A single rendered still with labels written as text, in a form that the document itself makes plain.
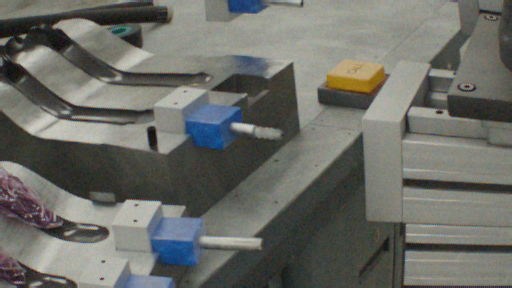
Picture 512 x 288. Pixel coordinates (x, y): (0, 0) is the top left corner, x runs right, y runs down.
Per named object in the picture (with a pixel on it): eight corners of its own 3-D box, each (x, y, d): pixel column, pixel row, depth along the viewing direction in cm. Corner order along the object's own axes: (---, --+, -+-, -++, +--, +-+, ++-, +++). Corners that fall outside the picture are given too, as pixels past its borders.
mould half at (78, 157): (300, 132, 127) (289, 24, 121) (180, 234, 106) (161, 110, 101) (17, 96, 151) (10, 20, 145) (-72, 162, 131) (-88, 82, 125)
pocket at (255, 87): (273, 108, 120) (269, 77, 118) (249, 127, 116) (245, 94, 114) (237, 103, 122) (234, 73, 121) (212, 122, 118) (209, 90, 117)
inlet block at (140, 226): (270, 255, 95) (265, 204, 93) (258, 283, 91) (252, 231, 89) (136, 248, 98) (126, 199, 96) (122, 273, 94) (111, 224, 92)
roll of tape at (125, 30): (139, 55, 159) (137, 35, 158) (93, 62, 160) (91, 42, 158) (146, 39, 166) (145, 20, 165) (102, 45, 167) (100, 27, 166)
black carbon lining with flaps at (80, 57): (222, 90, 122) (214, 14, 118) (143, 148, 110) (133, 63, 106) (26, 73, 139) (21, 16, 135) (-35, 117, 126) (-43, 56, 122)
